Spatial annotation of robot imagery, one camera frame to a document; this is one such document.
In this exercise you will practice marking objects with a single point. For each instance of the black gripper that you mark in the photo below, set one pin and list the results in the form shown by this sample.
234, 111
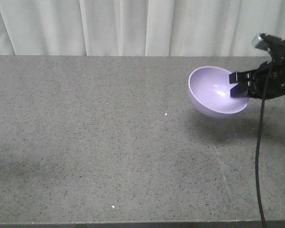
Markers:
268, 79

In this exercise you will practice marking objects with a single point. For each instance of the purple plastic bowl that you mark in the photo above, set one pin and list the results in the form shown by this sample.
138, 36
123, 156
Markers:
209, 92

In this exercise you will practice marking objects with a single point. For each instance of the white curtain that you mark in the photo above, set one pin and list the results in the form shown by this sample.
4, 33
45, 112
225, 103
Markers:
151, 28

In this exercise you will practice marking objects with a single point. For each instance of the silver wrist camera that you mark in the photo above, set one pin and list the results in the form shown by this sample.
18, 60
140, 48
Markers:
258, 42

